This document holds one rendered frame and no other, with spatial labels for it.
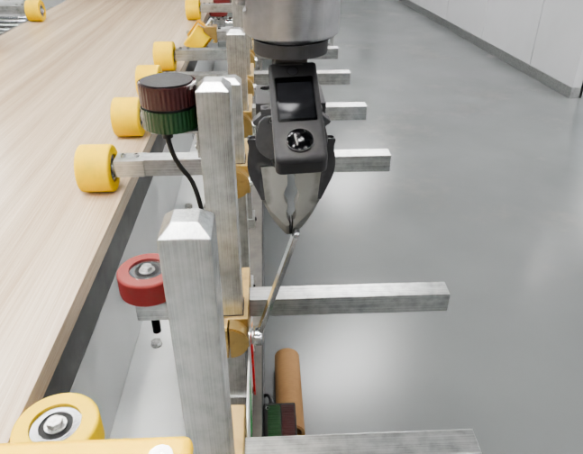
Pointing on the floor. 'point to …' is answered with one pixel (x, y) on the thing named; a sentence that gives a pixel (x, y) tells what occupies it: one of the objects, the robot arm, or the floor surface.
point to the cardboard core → (289, 383)
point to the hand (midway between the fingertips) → (291, 227)
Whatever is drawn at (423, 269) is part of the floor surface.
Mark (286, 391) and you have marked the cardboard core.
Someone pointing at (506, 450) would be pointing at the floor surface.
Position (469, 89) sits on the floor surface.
